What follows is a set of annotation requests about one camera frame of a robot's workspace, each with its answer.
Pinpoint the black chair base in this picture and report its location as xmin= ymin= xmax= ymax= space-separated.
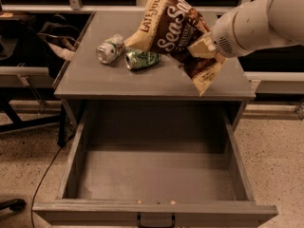
xmin=0 ymin=199 xmax=26 ymax=212

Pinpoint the grey cabinet counter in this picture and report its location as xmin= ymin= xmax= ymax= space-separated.
xmin=51 ymin=10 xmax=257 ymax=147

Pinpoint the white green soda can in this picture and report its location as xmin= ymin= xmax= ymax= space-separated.
xmin=97 ymin=34 xmax=125 ymax=65

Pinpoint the dark green soda can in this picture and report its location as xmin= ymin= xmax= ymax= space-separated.
xmin=125 ymin=49 xmax=161 ymax=70

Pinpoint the metal window railing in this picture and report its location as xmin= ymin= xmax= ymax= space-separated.
xmin=0 ymin=0 xmax=304 ymax=16

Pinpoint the black drawer handle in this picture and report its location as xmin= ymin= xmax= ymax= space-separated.
xmin=137 ymin=213 xmax=176 ymax=228

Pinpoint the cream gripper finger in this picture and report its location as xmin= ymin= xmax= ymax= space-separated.
xmin=187 ymin=36 xmax=217 ymax=59

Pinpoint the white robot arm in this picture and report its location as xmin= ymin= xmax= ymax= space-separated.
xmin=188 ymin=0 xmax=304 ymax=58

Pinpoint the black floor cable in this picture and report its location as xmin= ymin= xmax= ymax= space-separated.
xmin=29 ymin=131 xmax=77 ymax=228

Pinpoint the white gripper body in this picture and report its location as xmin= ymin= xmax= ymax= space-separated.
xmin=211 ymin=0 xmax=295 ymax=58

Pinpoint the dark bag with strap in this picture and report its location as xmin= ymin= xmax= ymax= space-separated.
xmin=36 ymin=13 xmax=82 ymax=79

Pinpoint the open grey top drawer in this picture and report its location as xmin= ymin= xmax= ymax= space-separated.
xmin=32 ymin=106 xmax=278 ymax=227

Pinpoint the brown sea salt chip bag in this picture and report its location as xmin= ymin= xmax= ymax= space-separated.
xmin=125 ymin=0 xmax=226 ymax=94

